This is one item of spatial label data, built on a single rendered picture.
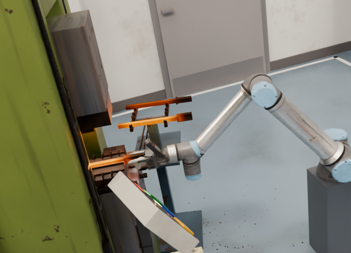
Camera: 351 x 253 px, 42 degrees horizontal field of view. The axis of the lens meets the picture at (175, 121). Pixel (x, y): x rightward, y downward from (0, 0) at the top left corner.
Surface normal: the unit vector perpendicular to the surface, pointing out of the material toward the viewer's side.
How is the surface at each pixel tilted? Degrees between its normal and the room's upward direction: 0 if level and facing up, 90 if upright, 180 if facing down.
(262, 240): 0
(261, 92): 85
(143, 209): 30
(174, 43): 90
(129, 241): 90
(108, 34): 90
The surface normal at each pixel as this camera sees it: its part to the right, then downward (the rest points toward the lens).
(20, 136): 0.11, 0.44
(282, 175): -0.16, -0.87
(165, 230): 0.51, 0.32
